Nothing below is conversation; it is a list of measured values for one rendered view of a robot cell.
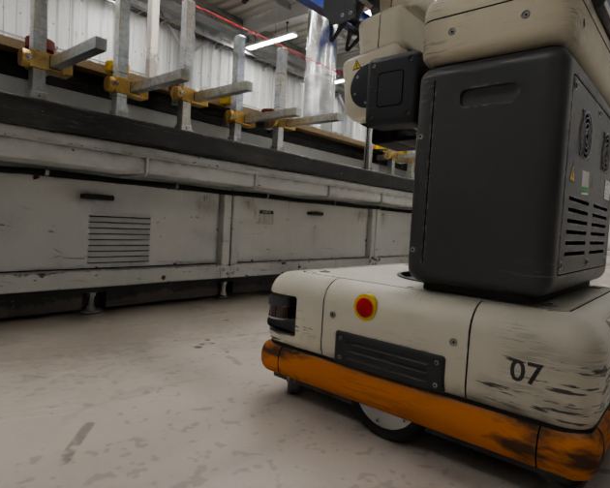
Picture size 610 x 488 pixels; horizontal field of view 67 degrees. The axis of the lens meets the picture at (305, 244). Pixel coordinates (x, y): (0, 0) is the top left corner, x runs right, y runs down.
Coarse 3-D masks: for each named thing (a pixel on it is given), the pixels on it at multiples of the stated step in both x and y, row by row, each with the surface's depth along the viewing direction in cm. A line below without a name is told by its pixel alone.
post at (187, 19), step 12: (192, 0) 170; (192, 12) 169; (192, 24) 170; (180, 36) 170; (192, 36) 170; (180, 48) 170; (192, 48) 171; (180, 60) 170; (192, 60) 171; (192, 72) 171; (180, 84) 170; (180, 108) 170; (180, 120) 170
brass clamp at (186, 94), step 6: (174, 90) 168; (180, 90) 167; (186, 90) 169; (192, 90) 171; (174, 96) 168; (180, 96) 168; (186, 96) 169; (192, 96) 171; (192, 102) 171; (198, 102) 174; (204, 102) 176
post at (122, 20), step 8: (120, 0) 149; (128, 0) 151; (120, 8) 149; (128, 8) 151; (120, 16) 150; (128, 16) 151; (120, 24) 150; (128, 24) 152; (120, 32) 150; (128, 32) 152; (120, 40) 150; (128, 40) 152; (120, 48) 150; (128, 48) 152; (120, 56) 151; (128, 56) 152; (120, 64) 151; (128, 64) 153; (120, 72) 151; (112, 96) 153; (120, 96) 152; (112, 104) 153; (120, 104) 152
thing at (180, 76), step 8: (168, 72) 139; (176, 72) 136; (184, 72) 135; (144, 80) 148; (152, 80) 145; (160, 80) 142; (168, 80) 139; (176, 80) 137; (184, 80) 137; (136, 88) 151; (144, 88) 148; (152, 88) 147; (160, 88) 147
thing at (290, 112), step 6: (288, 108) 175; (294, 108) 173; (300, 108) 174; (252, 114) 188; (258, 114) 186; (264, 114) 183; (270, 114) 181; (276, 114) 179; (282, 114) 177; (288, 114) 175; (294, 114) 173; (300, 114) 174; (222, 120) 200; (246, 120) 190; (252, 120) 188; (258, 120) 186; (264, 120) 185; (270, 120) 185; (228, 126) 200
